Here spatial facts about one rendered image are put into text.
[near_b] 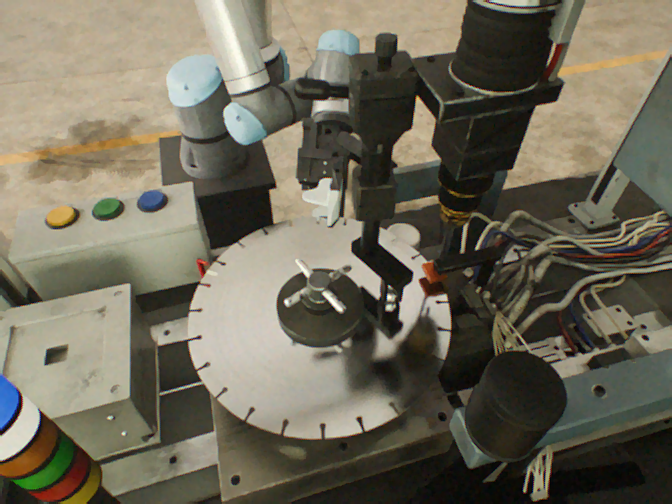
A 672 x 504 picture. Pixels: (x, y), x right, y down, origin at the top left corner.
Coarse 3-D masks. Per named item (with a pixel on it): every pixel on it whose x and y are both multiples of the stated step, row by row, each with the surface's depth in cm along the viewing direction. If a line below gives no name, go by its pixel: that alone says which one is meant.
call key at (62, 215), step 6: (54, 210) 78; (60, 210) 78; (66, 210) 78; (72, 210) 79; (48, 216) 78; (54, 216) 78; (60, 216) 78; (66, 216) 78; (72, 216) 78; (54, 222) 77; (60, 222) 77; (66, 222) 77
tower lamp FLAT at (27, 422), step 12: (24, 396) 35; (24, 408) 34; (36, 408) 36; (12, 420) 33; (24, 420) 34; (36, 420) 35; (12, 432) 33; (24, 432) 34; (36, 432) 35; (0, 444) 33; (12, 444) 34; (24, 444) 34; (0, 456) 34; (12, 456) 34
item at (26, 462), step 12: (48, 420) 37; (48, 432) 37; (36, 444) 36; (48, 444) 37; (24, 456) 35; (36, 456) 36; (48, 456) 37; (0, 468) 35; (12, 468) 35; (24, 468) 36; (36, 468) 37
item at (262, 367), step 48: (240, 240) 68; (288, 240) 68; (336, 240) 68; (384, 240) 68; (240, 288) 62; (432, 288) 62; (192, 336) 58; (240, 336) 57; (288, 336) 57; (384, 336) 57; (432, 336) 58; (240, 384) 53; (288, 384) 53; (336, 384) 53; (384, 384) 53; (288, 432) 50; (336, 432) 50
